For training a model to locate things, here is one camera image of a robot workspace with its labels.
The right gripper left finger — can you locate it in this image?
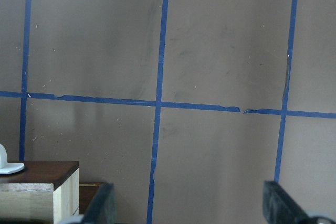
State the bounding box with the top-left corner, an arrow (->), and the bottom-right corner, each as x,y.
60,183 -> 116,223

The light wooden drawer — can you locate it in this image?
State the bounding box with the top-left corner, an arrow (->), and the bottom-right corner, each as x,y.
1,161 -> 79,223

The white drawer handle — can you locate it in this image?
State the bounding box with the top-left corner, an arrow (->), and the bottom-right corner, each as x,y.
0,144 -> 25,175

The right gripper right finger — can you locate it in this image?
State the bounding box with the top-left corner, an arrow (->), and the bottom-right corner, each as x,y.
263,181 -> 335,224

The dark brown wooden cabinet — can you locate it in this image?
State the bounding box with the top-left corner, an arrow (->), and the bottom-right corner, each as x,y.
79,182 -> 108,215

